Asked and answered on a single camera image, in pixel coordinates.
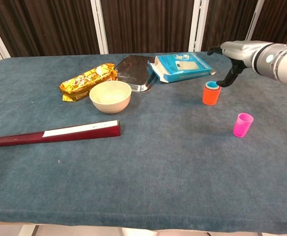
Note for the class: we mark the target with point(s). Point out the right black-fingered robot hand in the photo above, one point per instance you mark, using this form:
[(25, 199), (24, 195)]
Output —
[(239, 52)]

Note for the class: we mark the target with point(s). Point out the blue plastic cup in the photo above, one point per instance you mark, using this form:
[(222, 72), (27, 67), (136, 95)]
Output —
[(211, 84)]

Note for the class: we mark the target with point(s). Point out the pink plastic cup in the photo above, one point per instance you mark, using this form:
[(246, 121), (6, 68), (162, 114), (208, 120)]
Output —
[(243, 125)]

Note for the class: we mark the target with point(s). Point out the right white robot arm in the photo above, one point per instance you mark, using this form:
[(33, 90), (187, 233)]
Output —
[(286, 64)]

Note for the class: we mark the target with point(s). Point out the dark brown curtain panel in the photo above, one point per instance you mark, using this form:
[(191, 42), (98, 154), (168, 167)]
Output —
[(148, 24), (47, 27), (281, 19), (229, 19)]

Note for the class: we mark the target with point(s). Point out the orange plastic cup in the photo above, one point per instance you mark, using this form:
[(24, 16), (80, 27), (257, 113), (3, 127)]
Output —
[(211, 97)]

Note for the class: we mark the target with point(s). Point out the blue kitchen scale box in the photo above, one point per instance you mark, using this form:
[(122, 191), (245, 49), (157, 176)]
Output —
[(182, 66)]

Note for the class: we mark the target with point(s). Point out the shiny metal tray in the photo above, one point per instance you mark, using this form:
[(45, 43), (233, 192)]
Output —
[(133, 68)]

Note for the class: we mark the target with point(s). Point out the blue felt tablecloth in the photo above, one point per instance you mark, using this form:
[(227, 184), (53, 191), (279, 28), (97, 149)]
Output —
[(158, 159)]

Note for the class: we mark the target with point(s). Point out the cream bowl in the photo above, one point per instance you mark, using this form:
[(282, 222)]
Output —
[(109, 98)]

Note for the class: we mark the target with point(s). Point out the gold biscuit packet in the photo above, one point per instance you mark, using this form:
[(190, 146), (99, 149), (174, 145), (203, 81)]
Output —
[(84, 81)]

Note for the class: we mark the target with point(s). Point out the dark red long box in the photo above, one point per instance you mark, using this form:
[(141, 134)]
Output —
[(84, 134)]

